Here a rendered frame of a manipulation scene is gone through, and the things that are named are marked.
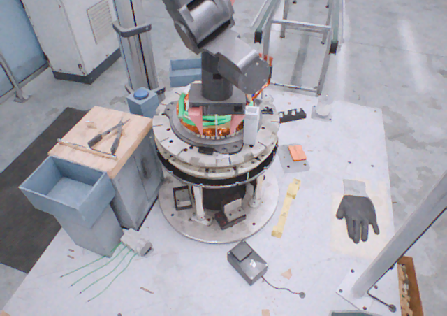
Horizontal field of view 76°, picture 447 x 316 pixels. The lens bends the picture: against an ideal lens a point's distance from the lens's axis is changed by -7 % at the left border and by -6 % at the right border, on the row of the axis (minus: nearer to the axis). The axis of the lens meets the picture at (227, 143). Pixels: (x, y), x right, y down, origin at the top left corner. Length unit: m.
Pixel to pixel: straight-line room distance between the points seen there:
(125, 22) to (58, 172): 0.52
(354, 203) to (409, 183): 1.35
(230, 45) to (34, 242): 1.81
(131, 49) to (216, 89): 0.62
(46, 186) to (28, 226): 1.32
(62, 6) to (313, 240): 2.54
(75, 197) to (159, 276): 0.30
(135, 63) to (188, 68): 0.18
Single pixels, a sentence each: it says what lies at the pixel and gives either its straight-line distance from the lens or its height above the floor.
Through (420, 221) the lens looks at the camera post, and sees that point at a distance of 0.62.
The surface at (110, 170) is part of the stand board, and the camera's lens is 0.74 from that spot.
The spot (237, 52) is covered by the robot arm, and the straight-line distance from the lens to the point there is 0.45.
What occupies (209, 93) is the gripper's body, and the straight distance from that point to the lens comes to 0.54.
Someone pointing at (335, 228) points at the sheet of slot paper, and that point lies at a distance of 0.98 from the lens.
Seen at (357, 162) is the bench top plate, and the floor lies 0.78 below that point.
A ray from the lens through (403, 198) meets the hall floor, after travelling 2.24.
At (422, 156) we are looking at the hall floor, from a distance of 2.60.
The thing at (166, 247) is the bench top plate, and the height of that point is 0.78.
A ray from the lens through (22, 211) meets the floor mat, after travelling 2.26.
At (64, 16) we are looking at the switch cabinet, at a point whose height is 0.67.
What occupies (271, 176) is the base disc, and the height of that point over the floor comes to 0.80.
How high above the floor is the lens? 1.59
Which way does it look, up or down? 45 degrees down
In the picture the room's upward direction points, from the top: straight up
